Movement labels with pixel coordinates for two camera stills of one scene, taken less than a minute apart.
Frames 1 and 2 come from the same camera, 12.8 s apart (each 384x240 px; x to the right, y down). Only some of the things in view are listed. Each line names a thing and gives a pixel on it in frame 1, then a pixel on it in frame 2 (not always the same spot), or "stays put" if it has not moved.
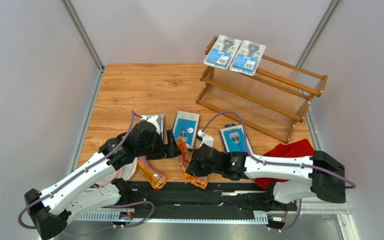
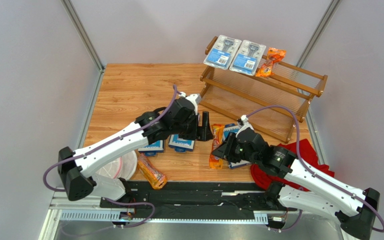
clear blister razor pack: x=222 y=52 stays put
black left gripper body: x=154 y=150 → x=192 y=121
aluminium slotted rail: x=130 y=218 stays put
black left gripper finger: x=172 y=149 → x=205 y=132
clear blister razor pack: x=248 y=59 stays put
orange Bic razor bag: x=200 y=181 → x=273 y=55
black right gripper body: x=195 y=163 → x=229 y=148
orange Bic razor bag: x=184 y=162 → x=216 y=162
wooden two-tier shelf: x=276 y=101 stays put
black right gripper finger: x=191 y=167 → x=226 y=151
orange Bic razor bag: x=158 y=180 stays put
